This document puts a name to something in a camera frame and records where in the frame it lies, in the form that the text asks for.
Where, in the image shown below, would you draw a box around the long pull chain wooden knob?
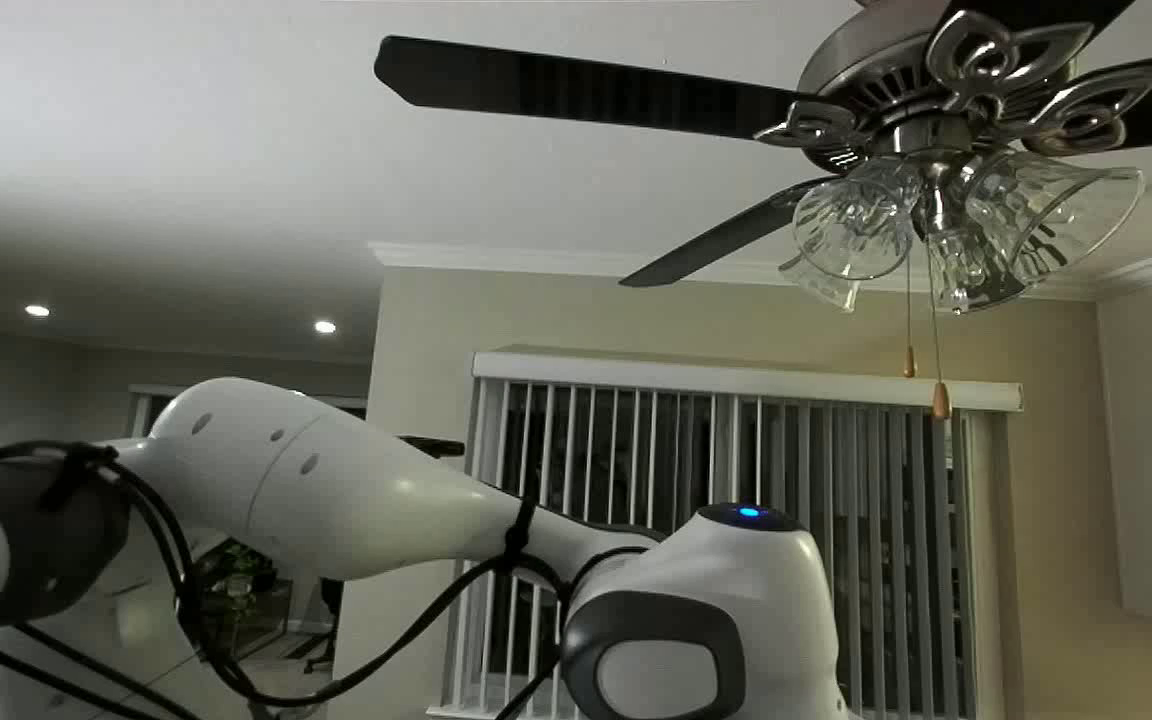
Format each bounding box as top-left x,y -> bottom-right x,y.
923,242 -> 957,418

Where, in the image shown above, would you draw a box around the dark green houseplant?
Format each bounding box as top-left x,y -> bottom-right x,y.
193,537 -> 295,661

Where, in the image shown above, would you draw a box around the short pull chain wooden knob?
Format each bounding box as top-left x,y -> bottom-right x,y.
901,252 -> 922,380

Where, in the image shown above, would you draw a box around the clear glass light shade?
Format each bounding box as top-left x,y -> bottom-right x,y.
967,148 -> 1152,293
929,215 -> 1030,319
775,157 -> 933,317

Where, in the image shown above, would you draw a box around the white vertical window blinds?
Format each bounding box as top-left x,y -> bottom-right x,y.
449,374 -> 1012,720

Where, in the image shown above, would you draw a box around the white blinds valance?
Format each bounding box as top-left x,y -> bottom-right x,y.
469,346 -> 1030,417

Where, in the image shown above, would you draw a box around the silver ceiling fan motor housing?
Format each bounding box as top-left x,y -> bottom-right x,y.
752,0 -> 1152,185

